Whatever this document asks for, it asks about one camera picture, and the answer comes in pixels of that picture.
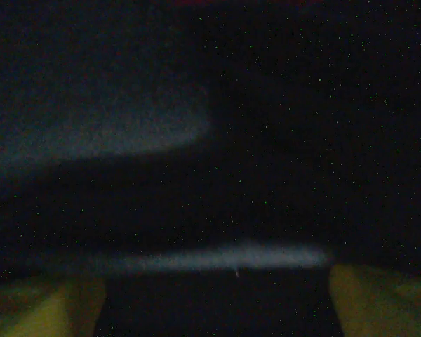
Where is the black skirt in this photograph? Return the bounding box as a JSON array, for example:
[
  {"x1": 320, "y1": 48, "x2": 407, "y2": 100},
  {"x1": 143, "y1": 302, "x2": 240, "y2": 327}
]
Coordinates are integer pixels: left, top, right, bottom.
[{"x1": 0, "y1": 0, "x2": 421, "y2": 337}]

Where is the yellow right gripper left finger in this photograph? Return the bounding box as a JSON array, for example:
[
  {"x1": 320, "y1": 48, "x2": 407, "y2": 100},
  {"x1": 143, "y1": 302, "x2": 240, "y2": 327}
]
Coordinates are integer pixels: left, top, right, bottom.
[{"x1": 0, "y1": 277, "x2": 106, "y2": 337}]

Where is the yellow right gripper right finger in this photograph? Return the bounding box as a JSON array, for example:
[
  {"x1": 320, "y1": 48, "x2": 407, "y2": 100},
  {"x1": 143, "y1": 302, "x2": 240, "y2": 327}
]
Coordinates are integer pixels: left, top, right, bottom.
[{"x1": 328, "y1": 263, "x2": 421, "y2": 337}]

